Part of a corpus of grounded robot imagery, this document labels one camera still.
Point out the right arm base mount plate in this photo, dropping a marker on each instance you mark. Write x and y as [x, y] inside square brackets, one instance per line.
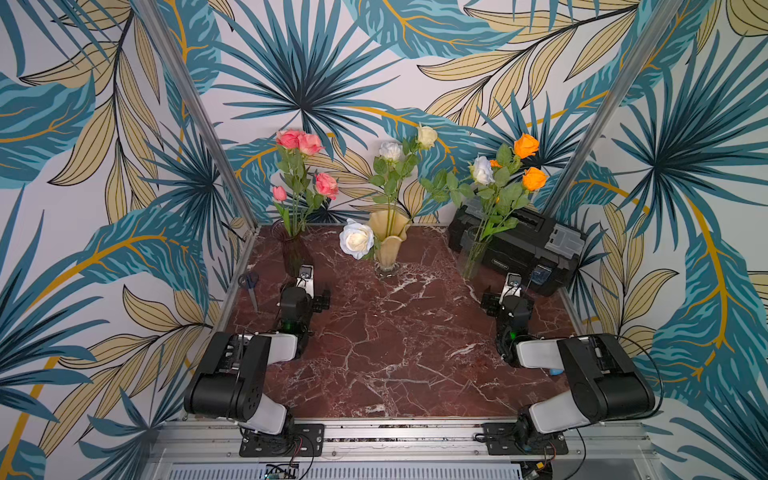
[508, 438]

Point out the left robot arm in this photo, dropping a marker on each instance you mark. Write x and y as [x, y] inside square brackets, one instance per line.
[229, 380]

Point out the clear glass vase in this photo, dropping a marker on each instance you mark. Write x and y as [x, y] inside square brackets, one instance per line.
[473, 247]

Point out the left aluminium frame post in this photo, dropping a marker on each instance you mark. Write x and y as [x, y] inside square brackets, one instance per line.
[162, 37]

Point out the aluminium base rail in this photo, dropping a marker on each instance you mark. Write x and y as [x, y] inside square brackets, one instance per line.
[420, 448]

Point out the aluminium frame post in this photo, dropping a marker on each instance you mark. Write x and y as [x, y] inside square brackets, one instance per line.
[638, 56]
[162, 37]

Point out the cream yellow fluted vase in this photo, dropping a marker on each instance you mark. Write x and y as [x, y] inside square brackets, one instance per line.
[389, 240]

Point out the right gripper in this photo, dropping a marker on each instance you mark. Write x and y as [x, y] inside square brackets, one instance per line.
[489, 302]

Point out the black plastic toolbox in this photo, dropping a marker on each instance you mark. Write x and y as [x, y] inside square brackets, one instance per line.
[544, 252]

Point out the white rose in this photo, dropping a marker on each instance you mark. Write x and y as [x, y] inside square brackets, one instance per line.
[391, 167]
[447, 185]
[358, 240]

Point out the white rose top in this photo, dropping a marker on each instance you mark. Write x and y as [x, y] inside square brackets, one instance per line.
[447, 185]

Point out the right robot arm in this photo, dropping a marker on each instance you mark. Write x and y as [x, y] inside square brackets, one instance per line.
[604, 383]

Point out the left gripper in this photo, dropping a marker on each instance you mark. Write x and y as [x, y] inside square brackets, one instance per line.
[321, 301]

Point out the scissors with blue handle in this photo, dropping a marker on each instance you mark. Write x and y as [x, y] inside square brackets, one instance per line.
[248, 282]

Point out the cream rose large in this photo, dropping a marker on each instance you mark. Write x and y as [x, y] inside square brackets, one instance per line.
[413, 150]

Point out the dark purple ribbed vase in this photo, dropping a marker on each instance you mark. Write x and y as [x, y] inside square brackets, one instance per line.
[295, 252]

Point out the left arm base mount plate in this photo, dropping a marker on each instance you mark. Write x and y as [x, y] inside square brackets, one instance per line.
[296, 440]

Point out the right aluminium frame post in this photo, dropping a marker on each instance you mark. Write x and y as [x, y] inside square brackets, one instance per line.
[638, 56]

